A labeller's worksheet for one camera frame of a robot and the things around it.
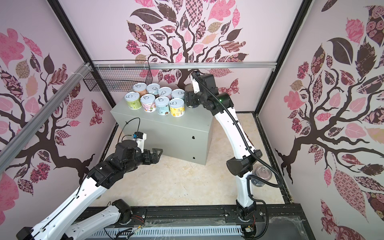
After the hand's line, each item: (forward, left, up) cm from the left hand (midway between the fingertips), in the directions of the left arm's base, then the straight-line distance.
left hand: (155, 153), depth 72 cm
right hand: (+24, -19, +19) cm, 36 cm away
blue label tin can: (-5, -56, -11) cm, 57 cm away
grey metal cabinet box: (+6, -17, +5) cm, 19 cm away
